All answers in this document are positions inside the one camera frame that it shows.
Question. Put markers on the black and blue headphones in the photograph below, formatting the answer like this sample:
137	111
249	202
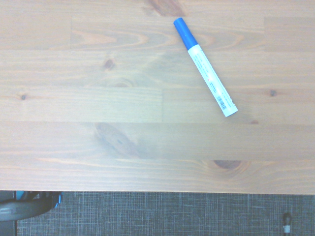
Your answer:
22	207

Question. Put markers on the white marker with blue cap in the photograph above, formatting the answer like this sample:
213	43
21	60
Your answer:
209	71

